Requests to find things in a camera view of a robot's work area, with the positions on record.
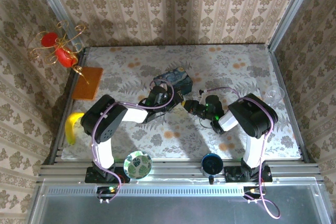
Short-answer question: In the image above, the starry night tin box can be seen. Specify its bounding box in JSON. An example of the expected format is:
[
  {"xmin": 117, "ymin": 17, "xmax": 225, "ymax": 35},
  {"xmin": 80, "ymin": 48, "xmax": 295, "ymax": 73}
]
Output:
[{"xmin": 153, "ymin": 67, "xmax": 194, "ymax": 96}]

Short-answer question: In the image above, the floral table cloth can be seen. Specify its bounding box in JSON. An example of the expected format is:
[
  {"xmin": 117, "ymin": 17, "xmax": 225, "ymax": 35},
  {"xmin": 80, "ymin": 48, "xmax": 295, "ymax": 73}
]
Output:
[{"xmin": 60, "ymin": 45, "xmax": 302, "ymax": 161}]

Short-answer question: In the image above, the dark blue mug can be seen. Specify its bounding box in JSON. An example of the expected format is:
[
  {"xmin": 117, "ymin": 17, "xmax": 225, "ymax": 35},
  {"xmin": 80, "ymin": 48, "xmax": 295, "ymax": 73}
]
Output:
[{"xmin": 201, "ymin": 153, "xmax": 224, "ymax": 185}]

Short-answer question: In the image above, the leaf pattern bowl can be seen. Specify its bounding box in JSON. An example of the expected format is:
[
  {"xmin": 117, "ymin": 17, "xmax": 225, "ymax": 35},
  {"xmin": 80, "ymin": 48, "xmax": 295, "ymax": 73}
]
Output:
[{"xmin": 123, "ymin": 150, "xmax": 153, "ymax": 180}]

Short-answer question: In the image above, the clear plastic cup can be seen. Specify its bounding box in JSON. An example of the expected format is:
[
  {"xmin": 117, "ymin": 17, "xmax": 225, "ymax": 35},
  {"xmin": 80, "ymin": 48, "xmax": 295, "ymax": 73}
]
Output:
[{"xmin": 266, "ymin": 85, "xmax": 286, "ymax": 104}]

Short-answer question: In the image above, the orange brown board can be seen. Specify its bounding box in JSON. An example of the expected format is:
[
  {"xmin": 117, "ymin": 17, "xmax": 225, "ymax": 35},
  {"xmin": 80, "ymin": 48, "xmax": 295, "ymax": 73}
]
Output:
[{"xmin": 72, "ymin": 66, "xmax": 104, "ymax": 101}]

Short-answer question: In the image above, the yellow banana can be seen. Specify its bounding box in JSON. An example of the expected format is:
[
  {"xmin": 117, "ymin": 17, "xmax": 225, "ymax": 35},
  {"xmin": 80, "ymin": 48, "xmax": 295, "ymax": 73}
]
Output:
[{"xmin": 65, "ymin": 112, "xmax": 85, "ymax": 145}]

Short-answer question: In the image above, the small controller board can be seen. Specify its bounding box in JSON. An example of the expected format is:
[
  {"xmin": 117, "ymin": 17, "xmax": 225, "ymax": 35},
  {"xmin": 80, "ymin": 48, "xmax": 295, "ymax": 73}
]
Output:
[
  {"xmin": 96, "ymin": 186, "xmax": 119, "ymax": 204},
  {"xmin": 243, "ymin": 186, "xmax": 266, "ymax": 204}
]

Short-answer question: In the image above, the grey metal panel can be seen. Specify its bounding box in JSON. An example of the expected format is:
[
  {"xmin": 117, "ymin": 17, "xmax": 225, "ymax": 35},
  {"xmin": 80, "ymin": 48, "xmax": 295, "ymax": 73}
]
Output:
[{"xmin": 28, "ymin": 182, "xmax": 332, "ymax": 224}]

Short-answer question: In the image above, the red candle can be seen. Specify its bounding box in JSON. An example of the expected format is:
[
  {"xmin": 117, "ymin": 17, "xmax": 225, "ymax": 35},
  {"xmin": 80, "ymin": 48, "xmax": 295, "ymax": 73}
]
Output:
[
  {"xmin": 40, "ymin": 32, "xmax": 59, "ymax": 47},
  {"xmin": 54, "ymin": 47, "xmax": 78, "ymax": 68}
]

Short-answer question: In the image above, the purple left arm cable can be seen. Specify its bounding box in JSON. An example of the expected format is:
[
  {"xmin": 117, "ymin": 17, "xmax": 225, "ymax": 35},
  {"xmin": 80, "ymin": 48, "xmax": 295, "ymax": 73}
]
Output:
[{"xmin": 90, "ymin": 79, "xmax": 176, "ymax": 205}]

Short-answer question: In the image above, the aluminium frame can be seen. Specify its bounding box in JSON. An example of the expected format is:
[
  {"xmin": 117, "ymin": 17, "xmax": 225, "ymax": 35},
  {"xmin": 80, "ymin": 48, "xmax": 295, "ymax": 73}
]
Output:
[{"xmin": 28, "ymin": 0, "xmax": 331, "ymax": 190}]

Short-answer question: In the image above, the gold wire candle holder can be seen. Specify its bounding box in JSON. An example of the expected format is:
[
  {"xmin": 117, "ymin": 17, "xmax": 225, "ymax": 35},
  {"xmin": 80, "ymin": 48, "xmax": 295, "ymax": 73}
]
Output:
[{"xmin": 28, "ymin": 20, "xmax": 90, "ymax": 86}]

